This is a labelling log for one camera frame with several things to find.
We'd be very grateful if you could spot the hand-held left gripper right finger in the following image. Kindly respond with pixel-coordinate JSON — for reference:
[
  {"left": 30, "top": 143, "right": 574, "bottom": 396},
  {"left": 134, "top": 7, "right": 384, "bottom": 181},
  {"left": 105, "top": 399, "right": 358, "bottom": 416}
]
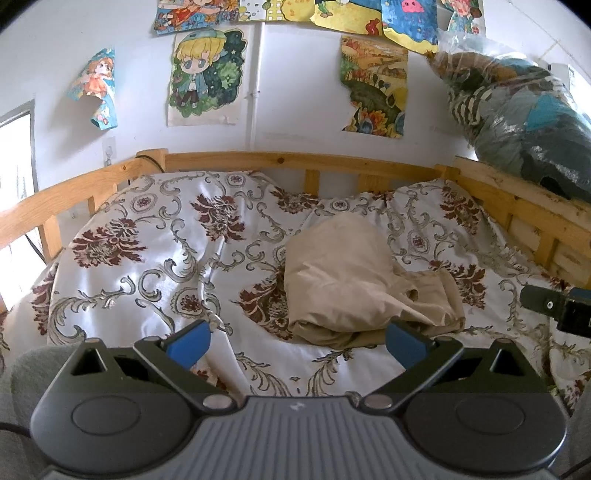
[{"left": 360, "top": 320, "right": 551, "bottom": 414}]

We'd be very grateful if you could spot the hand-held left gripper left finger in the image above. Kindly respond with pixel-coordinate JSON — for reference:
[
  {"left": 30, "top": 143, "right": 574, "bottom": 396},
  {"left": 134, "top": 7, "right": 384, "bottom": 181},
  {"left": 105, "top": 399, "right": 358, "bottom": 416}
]
[{"left": 45, "top": 320, "right": 239, "bottom": 415}]

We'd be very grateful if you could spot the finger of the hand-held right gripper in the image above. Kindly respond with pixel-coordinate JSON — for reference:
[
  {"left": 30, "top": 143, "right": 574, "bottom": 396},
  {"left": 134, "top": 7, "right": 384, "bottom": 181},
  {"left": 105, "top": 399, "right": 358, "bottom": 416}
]
[{"left": 520, "top": 283, "right": 591, "bottom": 339}]

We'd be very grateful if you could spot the beige hooded jacket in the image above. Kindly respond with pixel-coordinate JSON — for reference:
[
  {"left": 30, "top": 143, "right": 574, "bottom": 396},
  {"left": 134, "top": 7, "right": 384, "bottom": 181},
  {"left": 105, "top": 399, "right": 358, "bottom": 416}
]
[{"left": 283, "top": 215, "right": 466, "bottom": 350}]

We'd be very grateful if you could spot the clear plastic bag of clothes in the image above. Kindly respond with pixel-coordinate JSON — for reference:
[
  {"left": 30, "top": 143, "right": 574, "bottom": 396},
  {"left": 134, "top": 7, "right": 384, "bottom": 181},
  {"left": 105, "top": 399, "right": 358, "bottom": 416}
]
[{"left": 427, "top": 30, "right": 591, "bottom": 205}]

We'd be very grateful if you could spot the floral white bedspread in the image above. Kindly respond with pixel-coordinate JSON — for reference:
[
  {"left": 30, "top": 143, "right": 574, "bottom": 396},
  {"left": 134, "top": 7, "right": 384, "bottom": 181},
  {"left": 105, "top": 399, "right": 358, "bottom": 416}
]
[{"left": 0, "top": 171, "right": 591, "bottom": 408}]

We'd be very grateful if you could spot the grey sweatshirt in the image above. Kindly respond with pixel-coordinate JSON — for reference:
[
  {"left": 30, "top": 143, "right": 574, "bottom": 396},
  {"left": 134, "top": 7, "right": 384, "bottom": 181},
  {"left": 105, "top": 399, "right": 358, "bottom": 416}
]
[{"left": 0, "top": 344, "right": 90, "bottom": 480}]

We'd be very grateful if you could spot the window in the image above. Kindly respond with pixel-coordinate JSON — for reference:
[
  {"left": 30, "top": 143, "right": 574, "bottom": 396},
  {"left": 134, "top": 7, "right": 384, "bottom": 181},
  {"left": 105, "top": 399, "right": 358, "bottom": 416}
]
[{"left": 0, "top": 99, "right": 40, "bottom": 315}]

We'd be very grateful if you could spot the torn landscape poster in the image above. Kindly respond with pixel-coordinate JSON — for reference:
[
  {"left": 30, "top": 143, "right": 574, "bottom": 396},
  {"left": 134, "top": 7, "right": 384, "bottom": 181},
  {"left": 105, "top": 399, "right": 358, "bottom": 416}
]
[{"left": 341, "top": 36, "right": 410, "bottom": 138}]

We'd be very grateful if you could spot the blond cartoon character poster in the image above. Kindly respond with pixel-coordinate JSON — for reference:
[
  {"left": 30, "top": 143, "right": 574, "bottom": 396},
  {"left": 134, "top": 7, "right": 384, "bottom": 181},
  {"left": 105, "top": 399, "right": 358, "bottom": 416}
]
[{"left": 167, "top": 25, "right": 248, "bottom": 128}]

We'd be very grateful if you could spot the curled cartoon girl poster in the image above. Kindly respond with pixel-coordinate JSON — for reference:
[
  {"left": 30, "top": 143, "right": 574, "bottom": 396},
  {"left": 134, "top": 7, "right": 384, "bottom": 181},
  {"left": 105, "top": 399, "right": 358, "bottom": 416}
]
[{"left": 66, "top": 47, "right": 119, "bottom": 131}]

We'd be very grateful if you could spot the mushroom cartoon poster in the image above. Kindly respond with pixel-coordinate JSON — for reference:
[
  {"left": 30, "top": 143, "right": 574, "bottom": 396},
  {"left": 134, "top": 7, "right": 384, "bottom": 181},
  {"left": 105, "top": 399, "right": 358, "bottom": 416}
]
[{"left": 441, "top": 0, "right": 486, "bottom": 36}]

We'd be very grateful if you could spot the blue poster with pink jellyfish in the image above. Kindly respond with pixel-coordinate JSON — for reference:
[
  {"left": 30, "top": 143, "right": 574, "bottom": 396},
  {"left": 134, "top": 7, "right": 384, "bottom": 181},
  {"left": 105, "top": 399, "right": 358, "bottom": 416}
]
[{"left": 381, "top": 0, "right": 439, "bottom": 55}]

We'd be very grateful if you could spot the cartoon children poster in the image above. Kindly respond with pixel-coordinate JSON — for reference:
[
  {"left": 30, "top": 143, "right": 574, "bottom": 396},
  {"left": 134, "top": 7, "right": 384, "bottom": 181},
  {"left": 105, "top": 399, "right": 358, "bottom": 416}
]
[{"left": 154, "top": 0, "right": 241, "bottom": 36}]

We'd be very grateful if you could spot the yellow cartoon poster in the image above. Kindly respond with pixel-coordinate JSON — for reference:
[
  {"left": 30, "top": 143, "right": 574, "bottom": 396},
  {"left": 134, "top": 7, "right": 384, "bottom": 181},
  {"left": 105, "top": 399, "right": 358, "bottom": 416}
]
[{"left": 308, "top": 0, "right": 385, "bottom": 34}]

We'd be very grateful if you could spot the dotted checkered poster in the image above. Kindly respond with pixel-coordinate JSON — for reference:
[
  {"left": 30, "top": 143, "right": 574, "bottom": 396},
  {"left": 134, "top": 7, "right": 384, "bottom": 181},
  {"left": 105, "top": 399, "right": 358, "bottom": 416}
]
[{"left": 239, "top": 0, "right": 283, "bottom": 22}]

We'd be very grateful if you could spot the wooden bed frame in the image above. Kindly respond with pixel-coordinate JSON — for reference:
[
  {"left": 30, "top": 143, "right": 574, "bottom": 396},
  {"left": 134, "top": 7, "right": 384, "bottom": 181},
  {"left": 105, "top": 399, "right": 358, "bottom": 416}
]
[{"left": 0, "top": 148, "right": 591, "bottom": 296}]

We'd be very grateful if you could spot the white wall pipe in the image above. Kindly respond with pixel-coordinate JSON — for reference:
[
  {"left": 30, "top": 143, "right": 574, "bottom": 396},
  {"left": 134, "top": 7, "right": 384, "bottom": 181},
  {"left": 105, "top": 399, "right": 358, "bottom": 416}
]
[{"left": 248, "top": 23, "right": 263, "bottom": 156}]

